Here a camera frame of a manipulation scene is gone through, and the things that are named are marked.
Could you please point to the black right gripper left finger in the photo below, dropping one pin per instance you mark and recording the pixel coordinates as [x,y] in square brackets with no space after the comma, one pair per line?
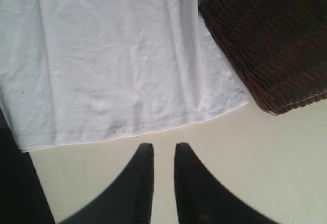
[129,198]

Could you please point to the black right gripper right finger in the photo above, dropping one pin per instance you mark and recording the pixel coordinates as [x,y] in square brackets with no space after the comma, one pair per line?
[201,198]

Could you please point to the white t-shirt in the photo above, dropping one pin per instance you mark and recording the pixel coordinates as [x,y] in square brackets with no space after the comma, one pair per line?
[83,71]

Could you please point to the dark red wicker basket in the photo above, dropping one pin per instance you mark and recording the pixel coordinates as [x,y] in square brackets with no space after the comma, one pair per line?
[277,48]

